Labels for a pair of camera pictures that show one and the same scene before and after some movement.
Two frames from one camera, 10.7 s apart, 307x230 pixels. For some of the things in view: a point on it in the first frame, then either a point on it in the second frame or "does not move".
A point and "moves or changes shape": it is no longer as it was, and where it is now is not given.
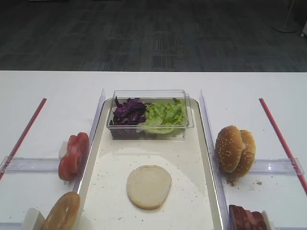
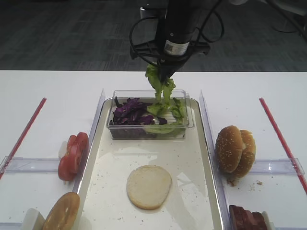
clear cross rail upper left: [20, 165] does not move
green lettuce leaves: [163, 118] moves or changes shape
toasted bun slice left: [64, 213] does not move
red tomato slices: [76, 157] does not move
